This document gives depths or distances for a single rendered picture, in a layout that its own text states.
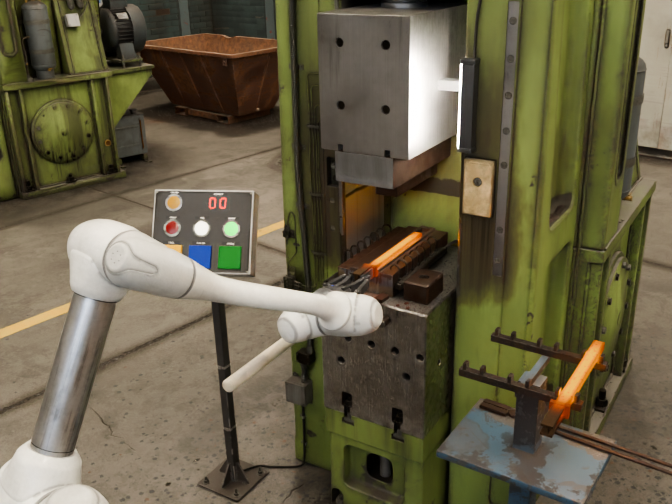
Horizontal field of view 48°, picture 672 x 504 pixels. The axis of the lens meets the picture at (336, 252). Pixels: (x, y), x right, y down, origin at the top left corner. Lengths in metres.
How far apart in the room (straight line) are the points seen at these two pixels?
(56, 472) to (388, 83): 1.31
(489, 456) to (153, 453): 1.66
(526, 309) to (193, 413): 1.74
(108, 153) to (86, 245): 5.35
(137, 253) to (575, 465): 1.24
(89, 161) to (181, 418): 3.93
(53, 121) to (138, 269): 5.24
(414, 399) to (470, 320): 0.31
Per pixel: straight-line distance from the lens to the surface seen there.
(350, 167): 2.30
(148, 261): 1.64
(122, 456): 3.36
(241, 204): 2.51
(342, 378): 2.56
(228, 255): 2.49
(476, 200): 2.28
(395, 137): 2.20
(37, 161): 6.88
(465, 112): 2.21
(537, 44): 2.16
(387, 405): 2.51
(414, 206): 2.80
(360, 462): 2.79
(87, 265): 1.77
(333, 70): 2.27
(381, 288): 2.39
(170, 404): 3.63
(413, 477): 2.64
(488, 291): 2.40
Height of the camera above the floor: 1.96
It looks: 23 degrees down
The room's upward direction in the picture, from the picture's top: 2 degrees counter-clockwise
